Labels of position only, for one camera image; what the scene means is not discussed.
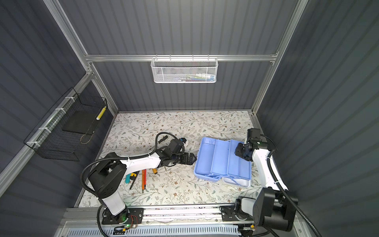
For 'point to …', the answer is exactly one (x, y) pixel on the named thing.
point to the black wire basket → (64, 132)
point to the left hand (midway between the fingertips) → (191, 157)
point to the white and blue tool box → (217, 160)
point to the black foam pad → (82, 121)
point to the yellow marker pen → (100, 113)
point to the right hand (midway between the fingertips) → (242, 153)
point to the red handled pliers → (144, 179)
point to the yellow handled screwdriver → (154, 171)
